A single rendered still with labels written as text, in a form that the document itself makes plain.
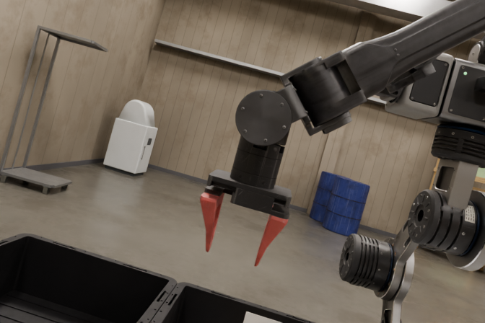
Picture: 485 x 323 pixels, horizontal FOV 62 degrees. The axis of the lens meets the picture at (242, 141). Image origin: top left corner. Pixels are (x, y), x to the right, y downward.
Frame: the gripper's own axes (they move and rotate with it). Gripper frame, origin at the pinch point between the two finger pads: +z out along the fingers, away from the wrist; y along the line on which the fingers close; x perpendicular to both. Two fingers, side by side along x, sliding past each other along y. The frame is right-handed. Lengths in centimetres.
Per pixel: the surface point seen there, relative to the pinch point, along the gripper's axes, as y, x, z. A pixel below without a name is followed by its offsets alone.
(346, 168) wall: 150, 812, 34
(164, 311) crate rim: -7.7, 6.3, 13.5
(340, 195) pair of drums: 129, 671, 74
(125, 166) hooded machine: -246, 629, 122
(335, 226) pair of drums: 135, 664, 129
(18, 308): -32.5, 11.6, 23.6
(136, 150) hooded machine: -234, 630, 88
